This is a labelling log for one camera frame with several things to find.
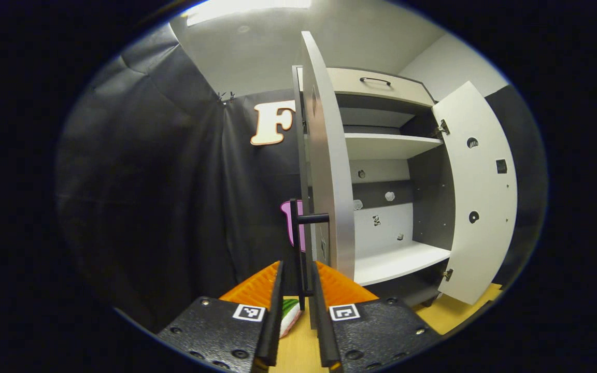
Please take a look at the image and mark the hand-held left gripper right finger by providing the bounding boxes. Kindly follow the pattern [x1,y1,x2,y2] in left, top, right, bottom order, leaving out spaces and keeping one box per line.
[311,260,443,373]

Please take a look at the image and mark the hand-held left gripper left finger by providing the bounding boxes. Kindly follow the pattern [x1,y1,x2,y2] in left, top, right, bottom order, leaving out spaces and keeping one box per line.
[156,260,285,373]

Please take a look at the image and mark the beige double-door shoe cabinet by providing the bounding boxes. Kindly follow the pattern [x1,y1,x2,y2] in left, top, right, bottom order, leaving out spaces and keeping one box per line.
[292,65,457,309]

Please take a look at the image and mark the shoe cabinet door camera sticker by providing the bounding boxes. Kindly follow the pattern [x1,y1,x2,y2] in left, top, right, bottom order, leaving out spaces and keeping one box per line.
[289,31,356,311]

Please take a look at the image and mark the shoe cabinet door bird sticker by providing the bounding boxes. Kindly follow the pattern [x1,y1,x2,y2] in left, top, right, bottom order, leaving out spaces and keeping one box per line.
[432,80,518,305]

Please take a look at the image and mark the white cabinet shelf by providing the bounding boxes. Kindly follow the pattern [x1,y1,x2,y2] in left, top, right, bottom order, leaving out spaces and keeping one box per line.
[353,241,452,286]
[344,133,444,160]

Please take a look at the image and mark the green pink watermelon toy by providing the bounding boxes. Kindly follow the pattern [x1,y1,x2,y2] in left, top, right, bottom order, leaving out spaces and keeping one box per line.
[278,298,302,338]

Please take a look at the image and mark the black backdrop cloth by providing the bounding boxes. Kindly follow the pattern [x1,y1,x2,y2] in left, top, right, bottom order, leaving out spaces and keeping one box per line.
[55,23,548,332]

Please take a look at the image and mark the ceiling light panel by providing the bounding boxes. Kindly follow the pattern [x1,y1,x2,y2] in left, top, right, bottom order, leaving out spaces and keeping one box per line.
[184,0,312,26]

